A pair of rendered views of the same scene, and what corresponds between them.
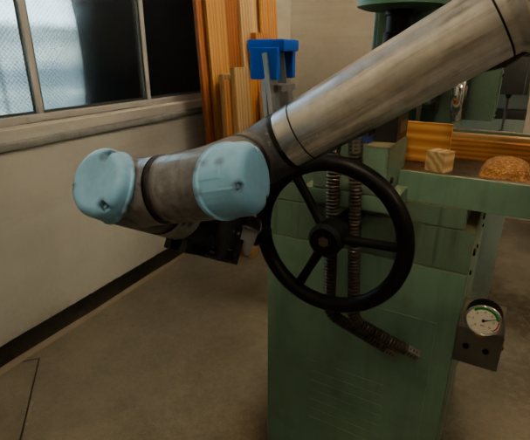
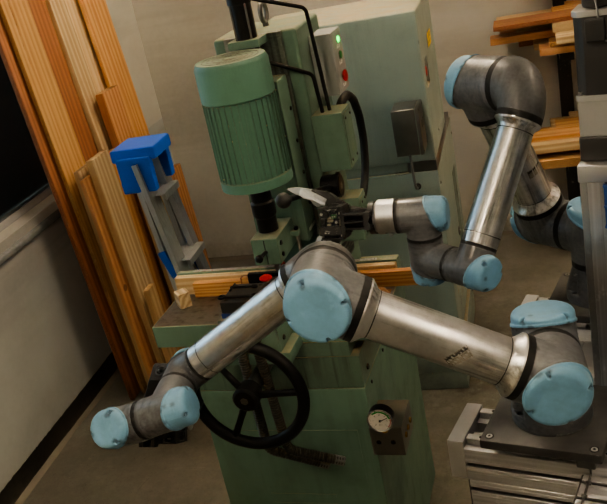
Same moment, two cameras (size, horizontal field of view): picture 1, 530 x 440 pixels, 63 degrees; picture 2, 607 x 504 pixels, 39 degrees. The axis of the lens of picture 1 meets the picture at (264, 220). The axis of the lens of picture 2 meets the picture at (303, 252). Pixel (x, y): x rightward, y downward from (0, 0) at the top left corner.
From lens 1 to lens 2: 1.23 m
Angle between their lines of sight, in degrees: 9
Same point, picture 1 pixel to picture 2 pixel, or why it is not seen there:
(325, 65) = not seen: hidden behind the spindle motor
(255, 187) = (192, 409)
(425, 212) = (319, 348)
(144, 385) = not seen: outside the picture
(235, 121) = (110, 225)
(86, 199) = (104, 440)
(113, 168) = (115, 420)
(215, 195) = (174, 421)
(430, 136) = not seen: hidden behind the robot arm
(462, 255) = (355, 374)
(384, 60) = (240, 323)
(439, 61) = (266, 322)
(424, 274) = (335, 394)
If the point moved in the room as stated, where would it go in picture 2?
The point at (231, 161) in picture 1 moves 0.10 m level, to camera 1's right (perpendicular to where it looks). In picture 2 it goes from (178, 403) to (231, 387)
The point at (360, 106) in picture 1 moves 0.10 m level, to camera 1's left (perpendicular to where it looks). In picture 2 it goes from (235, 346) to (184, 361)
